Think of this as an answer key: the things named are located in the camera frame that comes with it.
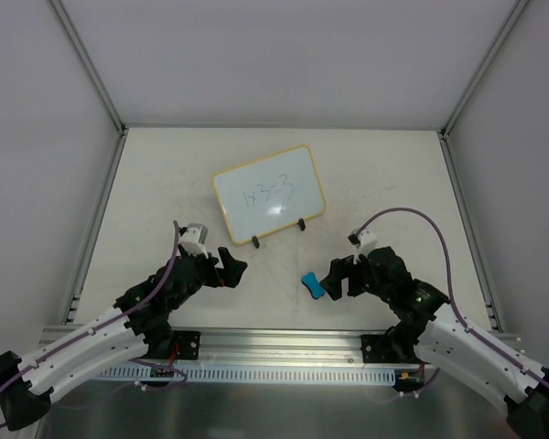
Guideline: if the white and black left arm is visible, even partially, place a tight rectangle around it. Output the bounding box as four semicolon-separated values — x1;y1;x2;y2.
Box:
0;247;248;432

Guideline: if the aluminium frame post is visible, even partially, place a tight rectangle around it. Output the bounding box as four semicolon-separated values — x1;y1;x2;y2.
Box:
438;0;536;138
45;0;129;136

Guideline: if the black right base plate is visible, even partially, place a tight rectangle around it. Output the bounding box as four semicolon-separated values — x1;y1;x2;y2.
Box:
360;334;398;364

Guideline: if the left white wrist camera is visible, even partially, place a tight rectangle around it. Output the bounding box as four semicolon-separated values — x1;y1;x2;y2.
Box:
179;223;209;257

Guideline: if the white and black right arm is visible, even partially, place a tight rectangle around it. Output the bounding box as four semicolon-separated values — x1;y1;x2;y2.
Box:
319;247;549;438

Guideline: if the left aluminium frame post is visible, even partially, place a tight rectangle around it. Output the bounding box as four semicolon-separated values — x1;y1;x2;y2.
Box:
45;0;129;136

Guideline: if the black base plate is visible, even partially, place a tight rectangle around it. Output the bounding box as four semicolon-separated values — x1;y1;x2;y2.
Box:
360;334;398;364
169;330;201;361

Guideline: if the right aluminium frame post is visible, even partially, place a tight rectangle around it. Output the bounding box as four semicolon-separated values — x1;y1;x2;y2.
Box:
438;0;536;138

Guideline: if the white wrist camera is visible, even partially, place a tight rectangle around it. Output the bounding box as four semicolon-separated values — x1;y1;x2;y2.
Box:
179;223;209;257
348;229;378;265

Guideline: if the yellow framed whiteboard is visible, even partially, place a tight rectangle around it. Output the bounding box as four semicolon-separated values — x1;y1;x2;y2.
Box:
212;145;327;244

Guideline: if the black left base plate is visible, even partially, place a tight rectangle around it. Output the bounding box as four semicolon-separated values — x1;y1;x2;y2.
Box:
169;330;201;361

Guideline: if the aluminium mounting rail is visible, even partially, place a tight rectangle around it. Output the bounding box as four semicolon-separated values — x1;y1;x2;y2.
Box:
35;323;532;367

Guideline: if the white slotted cable duct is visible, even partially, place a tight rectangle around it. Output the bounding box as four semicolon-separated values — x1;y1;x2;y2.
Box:
97;362;396;387

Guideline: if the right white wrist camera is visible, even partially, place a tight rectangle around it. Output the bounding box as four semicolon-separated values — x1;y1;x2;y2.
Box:
348;229;378;265

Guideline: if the blue whiteboard eraser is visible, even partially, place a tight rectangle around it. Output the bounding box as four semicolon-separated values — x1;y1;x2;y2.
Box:
301;272;326;300

